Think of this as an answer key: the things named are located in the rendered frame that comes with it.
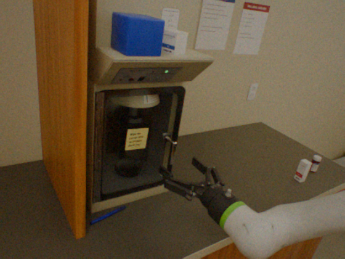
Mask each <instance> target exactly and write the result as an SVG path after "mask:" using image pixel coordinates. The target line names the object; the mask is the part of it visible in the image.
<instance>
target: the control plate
mask: <svg viewBox="0 0 345 259"><path fill-rule="evenodd" d="M181 69H182V67H144V68H121V69H120V70H119V72H118V73H117V74H116V76H115V77H114V79H113V81H112V82H111V83H110V84H128V83H154V82H168V81H170V80H171V79H172V78H173V77H174V76H175V75H176V74H177V73H178V72H179V71H180V70H181ZM166 70H168V72H165V71H166ZM152 71H156V72H154V73H152ZM140 77H145V78H144V79H143V80H142V81H138V80H139V78H140ZM158 77H159V80H158V79H156V78H158ZM163 77H166V78H165V80H164V79H163ZM130 78H133V79H134V80H133V81H129V79H130ZM149 78H152V79H151V80H149ZM119 79H123V80H121V81H119Z"/></svg>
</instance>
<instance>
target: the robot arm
mask: <svg viewBox="0 0 345 259"><path fill-rule="evenodd" d="M192 165H193V166H194V167H195V168H196V169H197V170H199V171H200V172H202V173H203V174H205V181H201V182H197V183H194V182H191V183H189V182H186V181H183V180H180V179H177V178H173V174H172V173H171V172H169V171H168V170H167V169H166V168H165V167H164V166H163V165H162V164H161V165H160V170H159V172H160V174H161V175H162V178H163V179H164V188H165V189H167V190H169V191H173V192H175V193H177V194H179V195H181V196H183V197H185V198H186V199H187V200H188V201H192V198H194V197H197V198H199V199H200V201H201V203H202V205H203V206H204V207H205V208H206V209H207V212H208V215H209V216H210V217H211V218H212V219H213V220H214V221H215V222H216V223H217V224H218V225H219V226H220V227H221V228H222V229H223V230H224V231H225V232H226V233H227V235H228V236H229V237H230V238H231V239H232V240H233V242H234V243H235V245H236V248H237V249H238V250H239V251H240V252H241V253H242V254H243V255H244V256H245V257H247V258H249V259H267V258H269V257H271V256H272V255H273V254H274V253H276V252H278V251H279V250H281V249H282V248H283V247H286V246H288V245H291V244H295V243H298V242H303V241H307V240H310V239H314V238H317V237H323V236H329V235H332V234H339V233H344V232H345V191H342V192H339V193H335V194H330V195H326V196H323V197H319V198H316V199H311V200H306V201H302V202H296V203H288V204H282V205H277V206H274V207H273V208H271V209H270V210H267V211H265V212H261V213H257V212H255V211H254V210H252V209H251V208H249V206H247V205H246V204H244V203H243V202H242V201H241V200H240V199H239V198H238V197H237V196H235V195H234V194H233V193H232V192H231V189H228V190H224V186H225V183H224V182H223V181H222V180H221V178H220V176H219V173H218V172H217V170H216V168H215V167H212V168H210V167H207V166H206V165H205V164H204V163H202V162H200V161H199V159H197V158H196V157H193V159H192ZM211 175H212V177H213V180H214V182H215V184H213V183H211ZM192 186H194V188H193V190H192Z"/></svg>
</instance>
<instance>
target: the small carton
mask: <svg viewBox="0 0 345 259"><path fill-rule="evenodd" d="M187 36H188V33H186V32H183V31H179V30H164V33H163V42H162V47H161V51H162V52H165V53H168V54H172V55H181V54H185V48H186V43H187Z"/></svg>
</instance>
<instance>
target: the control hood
mask: <svg viewBox="0 0 345 259"><path fill-rule="evenodd" d="M214 61H215V58H214V57H211V56H209V55H206V54H203V53H202V52H198V51H196V50H192V49H186V50H185V54H181V55H172V54H168V53H165V52H162V51H161V56H160V57H157V56H125V55H124V54H122V53H120V52H118V51H116V50H114V49H113V48H111V47H97V48H96V49H95V83H96V84H97V85H98V86H110V85H122V84H110V83H111V82H112V81H113V79H114V77H115V76H116V74H117V73H118V72H119V70H120V69H121V68H144V67H182V69H181V70H180V71H179V72H178V73H177V74H176V75H175V76H174V77H173V78H172V79H171V80H170V81H168V82H154V83H173V82H186V81H192V80H194V79H195V78H196V77H197V76H198V75H199V74H200V73H201V72H203V71H204V69H206V68H207V67H209V66H210V65H211V64H212V63H213V62H214ZM128 84H148V83H128Z"/></svg>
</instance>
